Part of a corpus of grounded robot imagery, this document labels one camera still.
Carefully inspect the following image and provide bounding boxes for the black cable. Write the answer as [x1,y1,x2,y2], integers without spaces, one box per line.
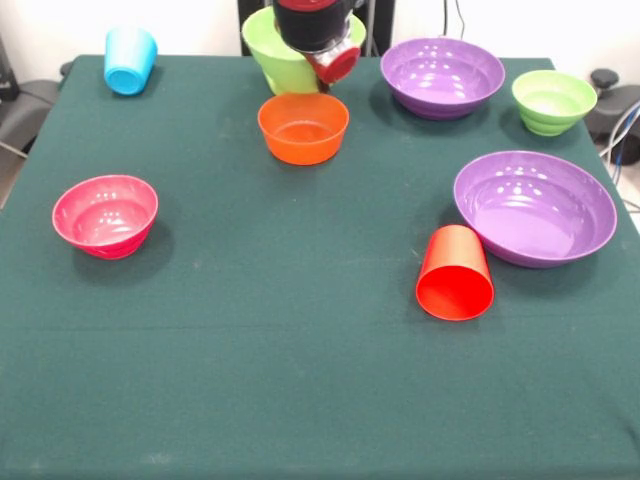
[442,0,469,41]

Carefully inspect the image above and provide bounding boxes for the black chair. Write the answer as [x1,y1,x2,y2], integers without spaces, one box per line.
[588,68,640,166]
[0,34,74,157]

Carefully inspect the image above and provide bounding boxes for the dark green tablecloth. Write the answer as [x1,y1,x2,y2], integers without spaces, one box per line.
[0,53,640,480]

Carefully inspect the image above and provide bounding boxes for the large green bowl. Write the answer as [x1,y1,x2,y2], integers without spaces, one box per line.
[241,7,368,97]

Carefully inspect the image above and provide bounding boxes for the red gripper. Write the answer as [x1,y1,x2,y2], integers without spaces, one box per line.
[304,38,363,96]

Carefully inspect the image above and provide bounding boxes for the red cup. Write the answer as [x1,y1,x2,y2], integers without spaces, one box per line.
[415,224,496,322]

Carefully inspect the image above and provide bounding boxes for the blue cable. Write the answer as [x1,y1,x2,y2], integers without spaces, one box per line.
[610,99,640,169]

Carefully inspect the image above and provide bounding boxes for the pink bowl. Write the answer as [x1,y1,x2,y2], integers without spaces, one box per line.
[51,174,160,261]

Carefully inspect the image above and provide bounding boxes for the small green bowl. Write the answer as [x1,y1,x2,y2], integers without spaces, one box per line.
[511,69,599,137]

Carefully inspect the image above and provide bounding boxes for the purple bowl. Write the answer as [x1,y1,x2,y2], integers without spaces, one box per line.
[453,150,619,269]
[379,37,506,121]

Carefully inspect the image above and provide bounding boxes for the orange bowl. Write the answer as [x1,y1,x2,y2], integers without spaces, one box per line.
[257,93,351,166]

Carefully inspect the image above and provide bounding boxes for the white cable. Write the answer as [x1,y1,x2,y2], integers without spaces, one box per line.
[598,112,640,159]

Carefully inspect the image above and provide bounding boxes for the blue cup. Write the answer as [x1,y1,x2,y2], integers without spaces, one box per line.
[103,26,159,96]

